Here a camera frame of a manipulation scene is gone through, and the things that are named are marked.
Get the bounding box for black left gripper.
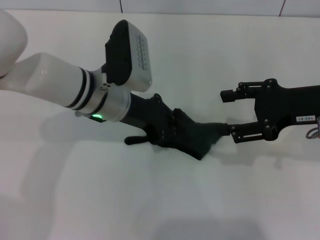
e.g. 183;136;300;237
119;92;187;149

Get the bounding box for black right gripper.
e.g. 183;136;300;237
219;78;320;144

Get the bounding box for dark cloth rag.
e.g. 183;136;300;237
124;108;230;162

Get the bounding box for grey right gripper cable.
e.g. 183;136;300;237
306;128;320;140

